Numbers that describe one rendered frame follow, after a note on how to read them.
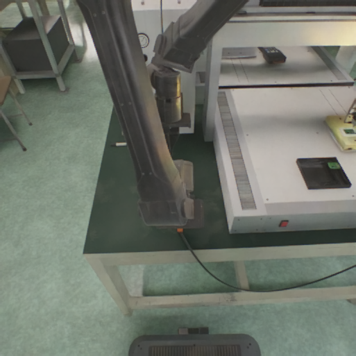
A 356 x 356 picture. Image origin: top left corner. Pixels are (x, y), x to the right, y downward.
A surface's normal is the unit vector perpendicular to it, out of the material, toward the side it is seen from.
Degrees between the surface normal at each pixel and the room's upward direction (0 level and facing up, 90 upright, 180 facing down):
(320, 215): 90
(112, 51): 72
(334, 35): 90
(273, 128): 0
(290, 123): 0
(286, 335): 0
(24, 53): 90
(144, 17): 90
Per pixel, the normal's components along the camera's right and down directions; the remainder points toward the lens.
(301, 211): -0.01, -0.65
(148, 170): -0.24, 0.51
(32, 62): 0.04, 0.76
